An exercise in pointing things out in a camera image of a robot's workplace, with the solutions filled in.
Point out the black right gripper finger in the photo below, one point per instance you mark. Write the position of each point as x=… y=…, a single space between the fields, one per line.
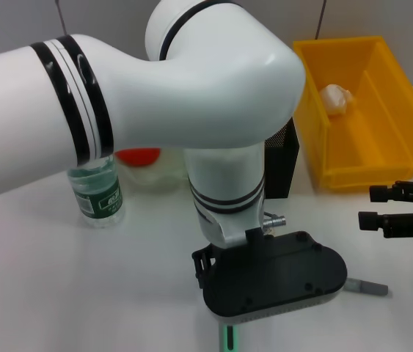
x=393 y=192
x=397 y=224

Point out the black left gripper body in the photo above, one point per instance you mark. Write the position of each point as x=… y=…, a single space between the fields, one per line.
x=203 y=262

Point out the silver glitter pen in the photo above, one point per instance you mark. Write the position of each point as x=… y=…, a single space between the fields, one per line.
x=367 y=287

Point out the green utility knife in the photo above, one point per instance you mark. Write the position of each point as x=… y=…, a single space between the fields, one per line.
x=230 y=337

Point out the white paper ball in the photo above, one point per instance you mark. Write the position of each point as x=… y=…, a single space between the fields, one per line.
x=336 y=99

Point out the clear green-label water bottle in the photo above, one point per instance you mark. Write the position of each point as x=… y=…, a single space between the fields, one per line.
x=98 y=198

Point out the orange fruit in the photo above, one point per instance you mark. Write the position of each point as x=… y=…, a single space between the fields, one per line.
x=138 y=155

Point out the green glass fruit plate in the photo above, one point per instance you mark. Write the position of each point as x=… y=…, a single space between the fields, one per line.
x=158 y=176

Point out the black mesh pen holder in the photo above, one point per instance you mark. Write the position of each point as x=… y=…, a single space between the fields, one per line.
x=283 y=168

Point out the yellow plastic bin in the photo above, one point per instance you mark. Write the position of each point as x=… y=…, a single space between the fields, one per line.
x=367 y=154

